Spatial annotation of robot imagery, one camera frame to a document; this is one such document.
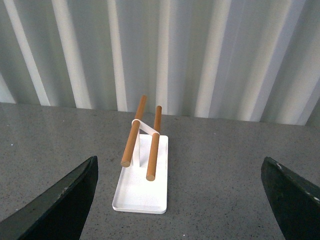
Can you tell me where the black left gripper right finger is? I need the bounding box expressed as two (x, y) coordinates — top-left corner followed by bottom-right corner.
(261, 157), (320, 240)

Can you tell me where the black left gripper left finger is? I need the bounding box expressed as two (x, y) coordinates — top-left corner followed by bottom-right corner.
(0, 156), (98, 240)

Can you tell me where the white rack with wooden bars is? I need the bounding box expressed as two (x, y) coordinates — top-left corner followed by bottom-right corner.
(112, 95), (169, 215)

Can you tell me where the white pleated curtain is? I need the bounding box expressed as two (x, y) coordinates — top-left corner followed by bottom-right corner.
(0, 0), (320, 126)

